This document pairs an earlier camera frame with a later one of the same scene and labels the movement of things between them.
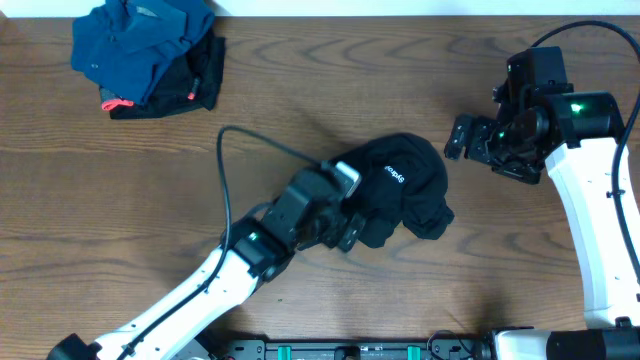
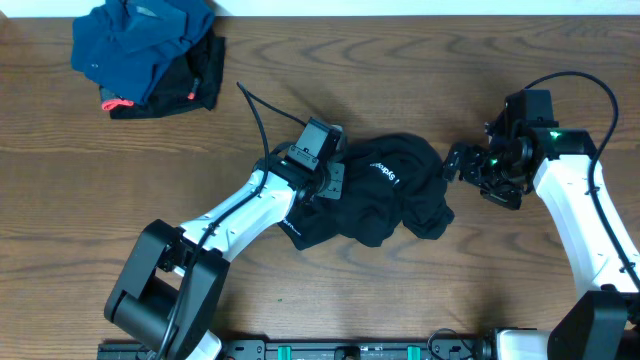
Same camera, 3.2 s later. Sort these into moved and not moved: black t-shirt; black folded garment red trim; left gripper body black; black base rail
Moved: left gripper body black
Not moved: black t-shirt; black folded garment red trim; black base rail
